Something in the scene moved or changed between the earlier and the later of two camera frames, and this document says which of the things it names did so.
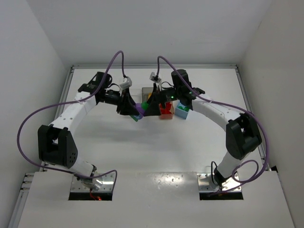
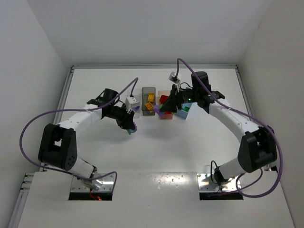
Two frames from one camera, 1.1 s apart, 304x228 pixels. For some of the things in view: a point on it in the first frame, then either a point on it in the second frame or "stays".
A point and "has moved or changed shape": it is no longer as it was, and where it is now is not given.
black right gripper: (156, 100) → (174, 99)
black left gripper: (122, 101) → (125, 119)
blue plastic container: (181, 110) stays
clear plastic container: (136, 94) stays
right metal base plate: (205, 183) stays
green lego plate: (186, 109) stays
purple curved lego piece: (140, 109) has moved or changed shape
